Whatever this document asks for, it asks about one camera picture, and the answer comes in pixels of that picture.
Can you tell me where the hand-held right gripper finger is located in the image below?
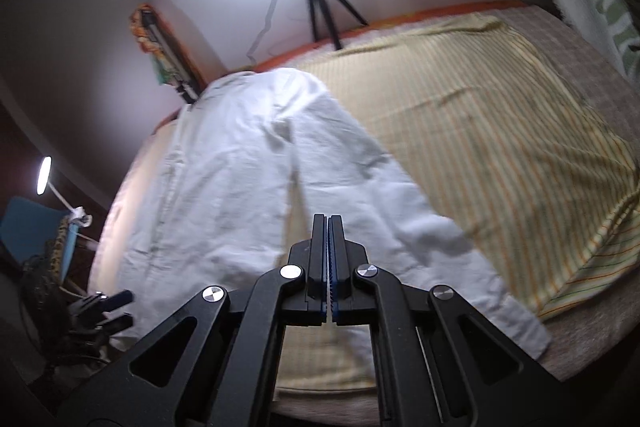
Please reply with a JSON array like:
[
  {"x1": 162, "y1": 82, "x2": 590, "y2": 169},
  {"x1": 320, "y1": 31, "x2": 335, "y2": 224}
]
[
  {"x1": 57, "y1": 213, "x2": 331, "y2": 427},
  {"x1": 327, "y1": 215, "x2": 588, "y2": 427}
]

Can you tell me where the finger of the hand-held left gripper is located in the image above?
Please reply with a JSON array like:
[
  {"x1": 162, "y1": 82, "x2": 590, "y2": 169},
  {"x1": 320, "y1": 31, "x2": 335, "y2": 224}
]
[
  {"x1": 74, "y1": 290, "x2": 136, "y2": 315},
  {"x1": 69, "y1": 313, "x2": 136, "y2": 339}
]

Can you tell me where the white shirt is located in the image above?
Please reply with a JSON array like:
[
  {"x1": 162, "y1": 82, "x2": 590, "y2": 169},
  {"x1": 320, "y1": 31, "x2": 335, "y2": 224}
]
[{"x1": 97, "y1": 68, "x2": 553, "y2": 363}]

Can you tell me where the leopard print cloth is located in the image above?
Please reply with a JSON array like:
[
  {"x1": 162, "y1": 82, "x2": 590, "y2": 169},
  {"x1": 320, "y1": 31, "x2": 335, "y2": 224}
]
[{"x1": 44, "y1": 218, "x2": 75, "y2": 290}]

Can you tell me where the white desk lamp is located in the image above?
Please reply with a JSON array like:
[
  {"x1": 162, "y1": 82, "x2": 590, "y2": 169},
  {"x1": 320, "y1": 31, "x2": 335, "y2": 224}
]
[{"x1": 36, "y1": 155, "x2": 94, "y2": 229}]

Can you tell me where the black folded stand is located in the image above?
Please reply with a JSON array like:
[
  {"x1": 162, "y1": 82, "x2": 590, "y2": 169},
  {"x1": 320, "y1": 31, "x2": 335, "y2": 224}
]
[{"x1": 141, "y1": 8, "x2": 207, "y2": 106}]

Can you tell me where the orange patterned mattress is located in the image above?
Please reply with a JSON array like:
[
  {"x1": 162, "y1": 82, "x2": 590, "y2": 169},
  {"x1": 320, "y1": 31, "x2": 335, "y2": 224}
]
[{"x1": 250, "y1": 0, "x2": 531, "y2": 72}]

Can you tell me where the black tripod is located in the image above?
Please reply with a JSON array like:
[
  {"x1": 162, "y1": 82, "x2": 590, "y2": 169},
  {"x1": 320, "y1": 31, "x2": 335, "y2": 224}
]
[{"x1": 296, "y1": 0, "x2": 370, "y2": 52}]

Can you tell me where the colourful hanging cloth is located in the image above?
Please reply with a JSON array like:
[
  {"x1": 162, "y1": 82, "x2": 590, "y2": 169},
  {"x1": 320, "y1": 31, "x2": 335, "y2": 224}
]
[{"x1": 129, "y1": 3, "x2": 201, "y2": 102}]

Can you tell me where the black ring light cable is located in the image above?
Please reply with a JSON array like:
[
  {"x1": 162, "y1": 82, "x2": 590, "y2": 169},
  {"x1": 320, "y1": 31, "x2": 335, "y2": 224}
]
[{"x1": 246, "y1": 0, "x2": 286, "y2": 70}]

